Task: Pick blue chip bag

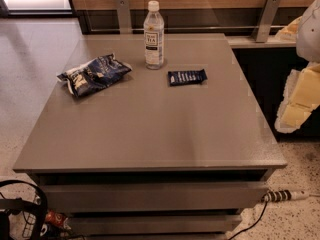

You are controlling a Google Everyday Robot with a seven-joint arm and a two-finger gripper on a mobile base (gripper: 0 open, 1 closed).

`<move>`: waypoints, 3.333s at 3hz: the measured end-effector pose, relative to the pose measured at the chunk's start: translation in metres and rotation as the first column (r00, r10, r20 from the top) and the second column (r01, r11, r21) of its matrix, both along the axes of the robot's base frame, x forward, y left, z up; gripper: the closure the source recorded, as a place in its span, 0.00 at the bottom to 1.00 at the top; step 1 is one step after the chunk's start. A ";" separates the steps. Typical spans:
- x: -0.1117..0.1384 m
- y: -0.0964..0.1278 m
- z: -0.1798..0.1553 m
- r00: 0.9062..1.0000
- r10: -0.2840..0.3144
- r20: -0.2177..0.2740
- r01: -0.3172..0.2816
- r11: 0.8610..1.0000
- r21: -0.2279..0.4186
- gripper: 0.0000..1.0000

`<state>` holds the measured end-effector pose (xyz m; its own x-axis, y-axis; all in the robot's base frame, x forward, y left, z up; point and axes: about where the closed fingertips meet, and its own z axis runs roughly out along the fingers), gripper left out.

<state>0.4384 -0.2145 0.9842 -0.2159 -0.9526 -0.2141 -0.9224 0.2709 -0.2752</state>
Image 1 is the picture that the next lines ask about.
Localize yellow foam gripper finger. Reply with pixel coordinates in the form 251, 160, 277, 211
274, 63, 320, 133
275, 17, 302, 42

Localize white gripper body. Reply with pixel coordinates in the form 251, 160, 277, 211
296, 0, 320, 63

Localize blue chip bag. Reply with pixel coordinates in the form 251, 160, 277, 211
57, 53, 132, 98

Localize white power strip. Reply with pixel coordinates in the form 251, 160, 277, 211
262, 190, 310, 202

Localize small dark blue snack packet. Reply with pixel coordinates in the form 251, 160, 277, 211
168, 69, 207, 86

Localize clear plastic tea bottle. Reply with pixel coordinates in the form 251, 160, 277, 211
143, 0, 164, 69

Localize red snack package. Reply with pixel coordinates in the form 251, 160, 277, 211
45, 210, 70, 230

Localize right metal bracket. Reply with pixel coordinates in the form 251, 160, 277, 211
252, 0, 281, 43

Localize metal bracket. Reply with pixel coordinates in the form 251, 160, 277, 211
115, 0, 132, 34
252, 0, 281, 43

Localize black power cable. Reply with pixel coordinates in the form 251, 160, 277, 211
227, 200, 269, 240

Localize left metal bracket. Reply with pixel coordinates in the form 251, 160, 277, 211
115, 0, 132, 34

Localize black wire basket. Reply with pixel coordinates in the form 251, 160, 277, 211
0, 180, 48, 240

